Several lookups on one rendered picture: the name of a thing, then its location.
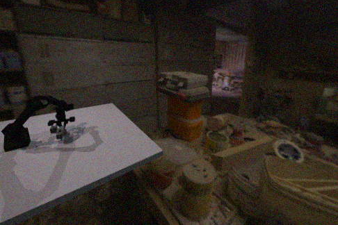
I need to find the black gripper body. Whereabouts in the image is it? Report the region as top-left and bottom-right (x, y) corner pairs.
(47, 113), (75, 126)

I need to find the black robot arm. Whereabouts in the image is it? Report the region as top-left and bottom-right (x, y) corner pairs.
(1, 96), (74, 142)

